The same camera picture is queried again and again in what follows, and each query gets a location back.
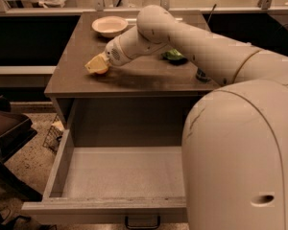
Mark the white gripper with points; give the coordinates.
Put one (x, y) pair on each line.
(114, 53)

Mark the orange fruit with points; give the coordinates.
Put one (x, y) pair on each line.
(101, 71)

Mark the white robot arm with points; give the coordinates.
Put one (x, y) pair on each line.
(235, 139)

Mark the grey cabinet with counter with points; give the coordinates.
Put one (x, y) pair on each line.
(141, 104)

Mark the open grey drawer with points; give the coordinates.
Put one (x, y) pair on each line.
(91, 185)

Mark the white bowl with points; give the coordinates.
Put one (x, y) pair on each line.
(109, 26)

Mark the green chip bag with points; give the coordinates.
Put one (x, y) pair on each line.
(173, 55)

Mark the silver blue drink can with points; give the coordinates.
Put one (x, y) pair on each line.
(201, 76)

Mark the dark chair at left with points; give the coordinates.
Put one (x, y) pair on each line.
(15, 132)

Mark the wire basket on floor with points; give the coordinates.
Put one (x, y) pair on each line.
(54, 135)

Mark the black drawer handle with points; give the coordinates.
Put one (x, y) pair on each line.
(142, 227)

